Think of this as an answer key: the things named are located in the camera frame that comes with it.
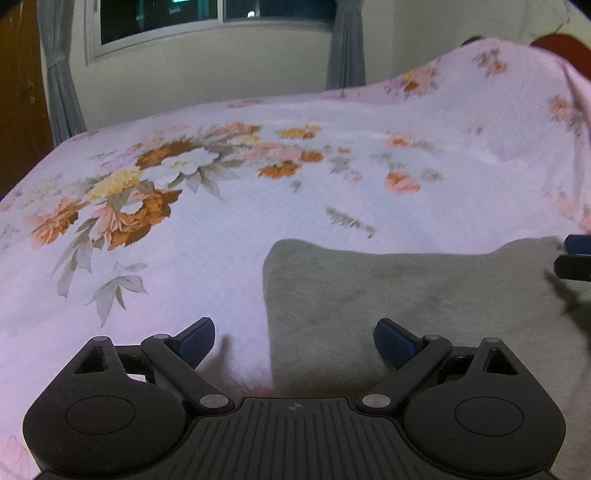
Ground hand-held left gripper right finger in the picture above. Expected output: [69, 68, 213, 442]
[356, 318, 517, 414]

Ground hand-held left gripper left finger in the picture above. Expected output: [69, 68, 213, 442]
[71, 318, 235, 414]

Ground grey pants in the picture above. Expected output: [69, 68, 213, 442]
[262, 235, 591, 402]

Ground pink floral bed sheet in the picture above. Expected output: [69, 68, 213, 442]
[0, 37, 591, 480]

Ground grey curtain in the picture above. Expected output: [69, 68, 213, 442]
[37, 0, 88, 146]
[325, 0, 368, 90]

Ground brown wooden door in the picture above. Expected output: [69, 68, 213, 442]
[0, 0, 55, 199]

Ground white framed window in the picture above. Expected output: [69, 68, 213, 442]
[85, 0, 338, 65]

